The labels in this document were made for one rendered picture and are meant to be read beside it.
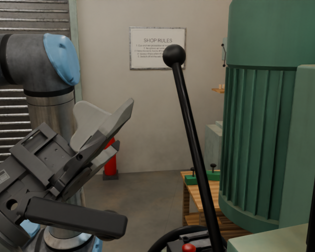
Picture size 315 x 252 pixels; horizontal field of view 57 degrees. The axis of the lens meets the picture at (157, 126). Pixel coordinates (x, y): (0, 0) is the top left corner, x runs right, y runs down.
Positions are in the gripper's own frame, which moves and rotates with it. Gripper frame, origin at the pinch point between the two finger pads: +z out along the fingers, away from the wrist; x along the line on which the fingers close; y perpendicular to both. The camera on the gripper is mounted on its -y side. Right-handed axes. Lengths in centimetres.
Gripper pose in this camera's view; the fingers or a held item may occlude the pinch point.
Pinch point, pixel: (129, 126)
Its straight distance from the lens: 42.3
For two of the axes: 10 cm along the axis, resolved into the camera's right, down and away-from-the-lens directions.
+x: -2.3, 3.9, 8.9
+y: -7.5, -6.6, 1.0
